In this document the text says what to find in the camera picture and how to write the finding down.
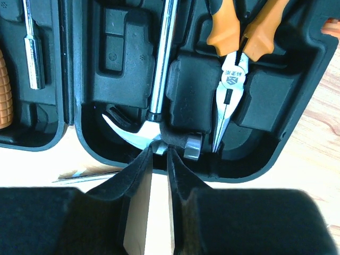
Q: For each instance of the black plastic tool case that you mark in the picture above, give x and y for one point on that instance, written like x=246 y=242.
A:
x=99 y=57

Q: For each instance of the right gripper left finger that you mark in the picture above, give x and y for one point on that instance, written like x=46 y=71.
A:
x=111 y=218

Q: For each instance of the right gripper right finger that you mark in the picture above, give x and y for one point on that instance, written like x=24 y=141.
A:
x=241 y=221

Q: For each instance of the black-handled screwdriver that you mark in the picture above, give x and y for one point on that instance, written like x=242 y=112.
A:
x=33 y=51

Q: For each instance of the silver metal file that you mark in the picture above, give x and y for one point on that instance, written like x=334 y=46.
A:
x=86 y=178

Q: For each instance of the orange-black pliers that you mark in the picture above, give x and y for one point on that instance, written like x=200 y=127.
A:
x=239 y=48

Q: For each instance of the orange-handled screwdriver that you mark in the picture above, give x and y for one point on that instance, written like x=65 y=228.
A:
x=7 y=112

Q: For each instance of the claw hammer black handle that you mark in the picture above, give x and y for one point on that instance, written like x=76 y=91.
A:
x=154 y=131

